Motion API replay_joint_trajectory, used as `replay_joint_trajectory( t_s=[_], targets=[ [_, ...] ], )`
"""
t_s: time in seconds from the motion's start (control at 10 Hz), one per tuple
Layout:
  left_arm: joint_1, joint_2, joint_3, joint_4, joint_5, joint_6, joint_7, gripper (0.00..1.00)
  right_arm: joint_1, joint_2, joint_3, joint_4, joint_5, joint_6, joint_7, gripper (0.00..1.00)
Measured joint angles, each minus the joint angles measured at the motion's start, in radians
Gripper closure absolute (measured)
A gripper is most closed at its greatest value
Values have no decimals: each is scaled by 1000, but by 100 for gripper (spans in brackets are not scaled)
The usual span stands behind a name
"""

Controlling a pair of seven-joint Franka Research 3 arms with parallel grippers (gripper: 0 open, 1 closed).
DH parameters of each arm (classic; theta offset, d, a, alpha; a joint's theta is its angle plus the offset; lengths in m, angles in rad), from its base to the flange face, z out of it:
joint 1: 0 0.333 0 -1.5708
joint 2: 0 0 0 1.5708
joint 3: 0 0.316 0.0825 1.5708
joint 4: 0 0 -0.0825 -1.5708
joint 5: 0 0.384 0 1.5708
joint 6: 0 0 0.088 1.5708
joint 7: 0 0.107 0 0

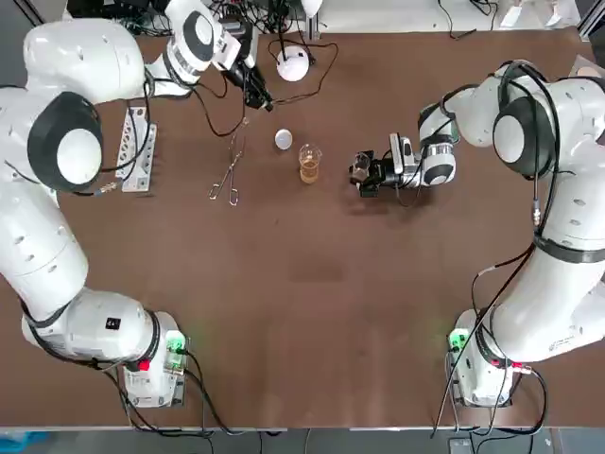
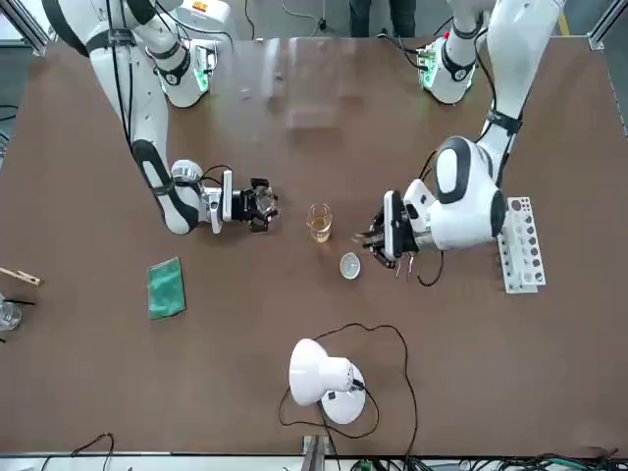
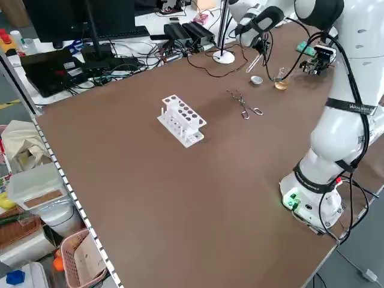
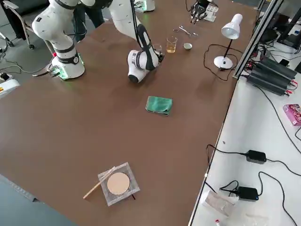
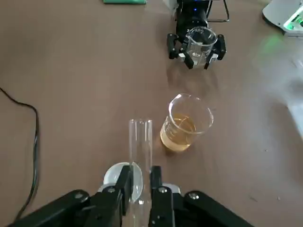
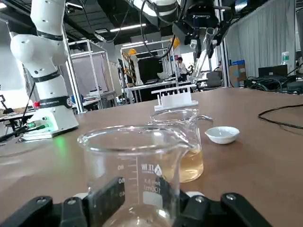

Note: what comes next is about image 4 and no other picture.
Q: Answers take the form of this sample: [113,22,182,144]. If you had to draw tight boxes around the grey office chair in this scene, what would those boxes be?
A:
[2,0,36,50]

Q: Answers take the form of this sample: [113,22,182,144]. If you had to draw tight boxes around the aluminium frame post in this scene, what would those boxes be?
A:
[232,0,284,81]

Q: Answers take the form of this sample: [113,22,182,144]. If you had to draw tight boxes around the black power supply unit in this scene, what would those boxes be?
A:
[260,57,298,82]
[246,69,291,96]

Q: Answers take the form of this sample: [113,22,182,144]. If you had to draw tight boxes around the white control box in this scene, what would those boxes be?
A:
[0,78,21,100]

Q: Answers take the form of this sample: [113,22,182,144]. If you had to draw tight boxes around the white test tube rack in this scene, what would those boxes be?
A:
[202,4,220,22]

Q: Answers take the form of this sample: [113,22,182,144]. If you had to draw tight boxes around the black power adapter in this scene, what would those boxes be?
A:
[246,149,267,164]
[238,186,258,202]

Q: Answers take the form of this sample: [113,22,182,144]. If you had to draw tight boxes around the black lamp cable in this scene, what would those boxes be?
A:
[203,44,243,81]

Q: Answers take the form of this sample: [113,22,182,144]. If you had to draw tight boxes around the clear plastic bag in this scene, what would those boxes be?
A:
[203,190,236,218]

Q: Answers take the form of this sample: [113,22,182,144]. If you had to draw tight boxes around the folded green cloth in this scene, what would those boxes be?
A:
[145,95,173,117]

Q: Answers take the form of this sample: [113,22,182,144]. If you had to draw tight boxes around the metal crucible tongs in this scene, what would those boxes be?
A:
[173,25,200,39]

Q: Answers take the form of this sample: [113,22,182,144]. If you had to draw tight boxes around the wooden test tube clamp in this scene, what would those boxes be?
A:
[82,166,116,201]

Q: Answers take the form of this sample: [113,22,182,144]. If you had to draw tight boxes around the person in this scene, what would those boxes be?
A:
[74,0,105,43]

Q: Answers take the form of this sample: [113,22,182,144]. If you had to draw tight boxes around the white desk lamp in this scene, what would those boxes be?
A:
[213,13,244,70]

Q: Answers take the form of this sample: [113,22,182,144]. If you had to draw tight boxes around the glass beaker with amber liquid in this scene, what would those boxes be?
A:
[166,35,178,54]

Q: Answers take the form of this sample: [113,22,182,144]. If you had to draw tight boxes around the pink printed box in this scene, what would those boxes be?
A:
[282,104,301,127]

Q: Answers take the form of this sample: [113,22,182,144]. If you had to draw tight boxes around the wire gauze with ceramic disc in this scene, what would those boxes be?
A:
[97,161,141,207]

